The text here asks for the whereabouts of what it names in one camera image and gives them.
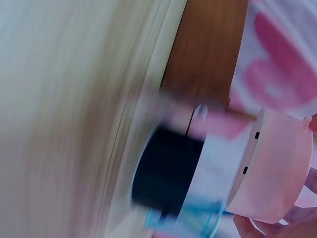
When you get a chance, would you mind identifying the person's right hand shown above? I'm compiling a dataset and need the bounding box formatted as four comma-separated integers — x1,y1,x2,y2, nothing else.
233,195,317,238

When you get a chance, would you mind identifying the pink plastic bowl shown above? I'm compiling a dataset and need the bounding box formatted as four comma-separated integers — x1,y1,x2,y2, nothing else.
226,108,315,226

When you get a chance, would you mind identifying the blue transparent cup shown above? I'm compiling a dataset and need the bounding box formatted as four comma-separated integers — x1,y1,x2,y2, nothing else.
144,200,225,238

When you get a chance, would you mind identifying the black round container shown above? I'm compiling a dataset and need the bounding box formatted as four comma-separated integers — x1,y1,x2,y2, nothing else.
130,126,207,220

